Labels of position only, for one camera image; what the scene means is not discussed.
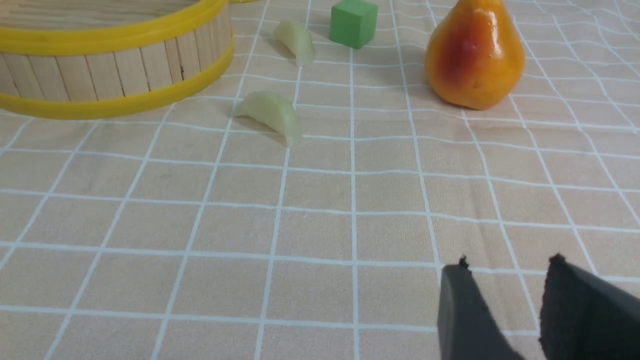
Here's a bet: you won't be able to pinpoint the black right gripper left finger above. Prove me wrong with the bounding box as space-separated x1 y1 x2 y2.
437 255 523 360

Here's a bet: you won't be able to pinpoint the bamboo steamer tray yellow rims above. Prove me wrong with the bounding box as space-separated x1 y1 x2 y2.
0 0 234 120

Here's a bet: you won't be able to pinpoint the orange yellow pear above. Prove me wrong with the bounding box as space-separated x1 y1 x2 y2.
424 0 525 111

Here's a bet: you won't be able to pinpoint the pale green dumpling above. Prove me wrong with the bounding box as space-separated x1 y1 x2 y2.
233 90 303 147
272 19 316 68

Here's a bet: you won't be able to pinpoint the green cube block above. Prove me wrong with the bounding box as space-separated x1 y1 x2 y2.
329 0 378 50

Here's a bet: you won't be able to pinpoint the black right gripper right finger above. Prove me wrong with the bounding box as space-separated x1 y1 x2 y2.
539 254 640 360

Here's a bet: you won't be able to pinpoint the checkered beige tablecloth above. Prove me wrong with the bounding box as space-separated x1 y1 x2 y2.
1 0 640 360

